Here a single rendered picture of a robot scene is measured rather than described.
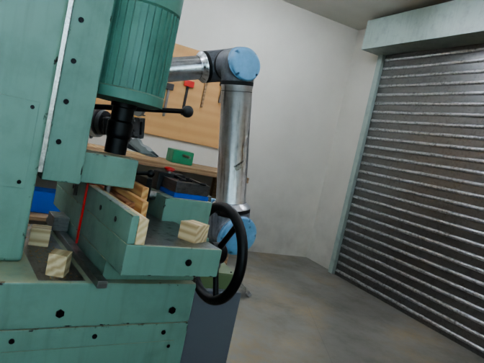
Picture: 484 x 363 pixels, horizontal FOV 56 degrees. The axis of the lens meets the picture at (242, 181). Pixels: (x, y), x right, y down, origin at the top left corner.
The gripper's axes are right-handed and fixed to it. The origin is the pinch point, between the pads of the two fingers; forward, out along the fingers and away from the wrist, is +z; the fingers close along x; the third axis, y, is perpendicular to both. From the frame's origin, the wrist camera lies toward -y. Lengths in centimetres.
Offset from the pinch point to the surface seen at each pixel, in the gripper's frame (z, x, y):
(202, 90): -116, -26, 317
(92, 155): -2.4, 5.8, -27.2
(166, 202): 11.0, 16.5, -15.1
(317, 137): -9, 10, 414
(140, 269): 19, 24, -41
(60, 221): -14.7, 24.5, -20.9
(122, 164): 2.2, 7.7, -21.8
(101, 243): 6.8, 22.5, -35.6
